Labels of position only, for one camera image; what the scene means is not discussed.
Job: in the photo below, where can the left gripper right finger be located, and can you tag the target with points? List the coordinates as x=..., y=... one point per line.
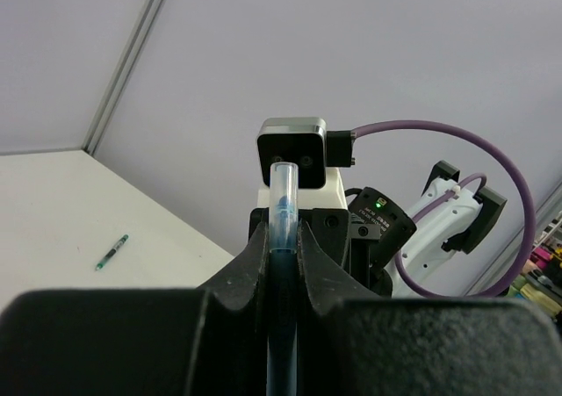
x=353, y=342

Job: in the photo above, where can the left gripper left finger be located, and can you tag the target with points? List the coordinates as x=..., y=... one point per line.
x=209, y=340

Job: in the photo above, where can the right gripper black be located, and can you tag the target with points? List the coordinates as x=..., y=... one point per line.
x=322, y=255

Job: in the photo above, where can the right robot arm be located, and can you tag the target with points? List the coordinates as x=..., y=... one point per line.
x=393, y=251

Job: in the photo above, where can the green refill pen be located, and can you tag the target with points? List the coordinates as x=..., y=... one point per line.
x=112, y=252

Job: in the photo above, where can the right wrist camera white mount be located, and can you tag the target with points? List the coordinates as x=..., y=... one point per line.
x=318, y=153

